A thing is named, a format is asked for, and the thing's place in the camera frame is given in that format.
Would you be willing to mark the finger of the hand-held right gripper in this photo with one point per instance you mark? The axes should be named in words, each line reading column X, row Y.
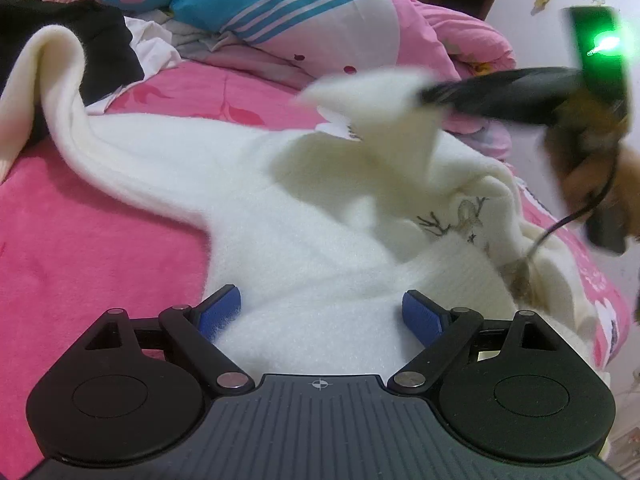
column 500, row 92

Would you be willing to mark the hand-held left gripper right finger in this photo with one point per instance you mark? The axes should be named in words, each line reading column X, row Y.
column 420, row 317

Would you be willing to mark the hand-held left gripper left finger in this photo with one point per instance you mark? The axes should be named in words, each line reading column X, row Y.
column 220, row 312

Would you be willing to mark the white deer print sweater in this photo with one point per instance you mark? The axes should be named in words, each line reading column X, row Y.
column 300, row 240

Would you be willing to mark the person's right hand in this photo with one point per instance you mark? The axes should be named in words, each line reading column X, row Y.
column 627, row 175

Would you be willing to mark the pink floral blanket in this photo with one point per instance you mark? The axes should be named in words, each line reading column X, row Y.
column 75, row 260

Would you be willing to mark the pink and blue quilt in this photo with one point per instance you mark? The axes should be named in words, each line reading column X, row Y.
column 310, row 20

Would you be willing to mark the white cloth garment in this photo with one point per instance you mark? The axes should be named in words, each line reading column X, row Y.
column 150, row 42

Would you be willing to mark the black garment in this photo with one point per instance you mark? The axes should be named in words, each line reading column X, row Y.
column 90, row 40

